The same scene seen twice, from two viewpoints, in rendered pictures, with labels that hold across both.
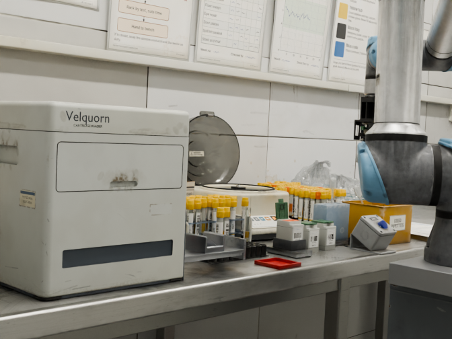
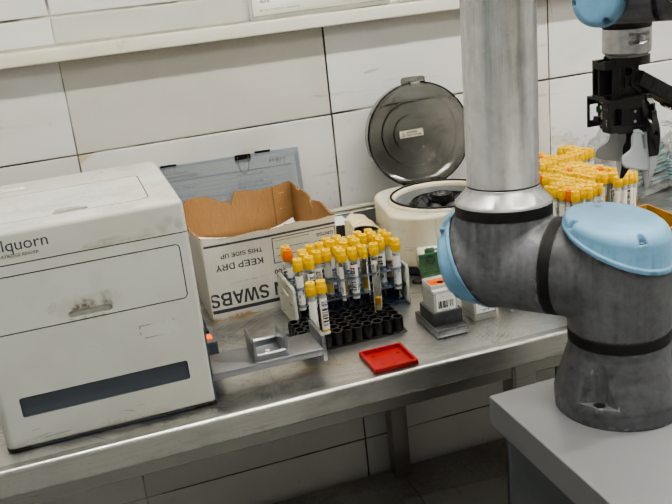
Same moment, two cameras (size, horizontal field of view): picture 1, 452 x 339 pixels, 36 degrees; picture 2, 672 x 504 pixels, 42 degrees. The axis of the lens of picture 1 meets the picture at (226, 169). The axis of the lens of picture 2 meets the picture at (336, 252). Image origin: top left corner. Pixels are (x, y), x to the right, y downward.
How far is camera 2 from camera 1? 78 cm
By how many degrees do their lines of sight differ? 32
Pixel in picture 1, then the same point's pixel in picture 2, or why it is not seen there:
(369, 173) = (445, 270)
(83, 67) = (221, 51)
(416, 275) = (512, 426)
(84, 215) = (39, 356)
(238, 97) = not seen: hidden behind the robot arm
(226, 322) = not seen: hidden behind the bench
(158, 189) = (148, 306)
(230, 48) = not seen: outside the picture
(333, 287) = (502, 375)
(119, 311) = (98, 463)
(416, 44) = (507, 60)
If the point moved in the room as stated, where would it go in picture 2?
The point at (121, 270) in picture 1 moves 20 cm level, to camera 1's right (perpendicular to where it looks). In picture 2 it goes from (112, 407) to (237, 430)
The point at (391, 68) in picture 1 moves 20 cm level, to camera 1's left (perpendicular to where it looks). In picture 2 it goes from (471, 102) to (316, 105)
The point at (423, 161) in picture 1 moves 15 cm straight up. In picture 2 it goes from (521, 256) to (517, 126)
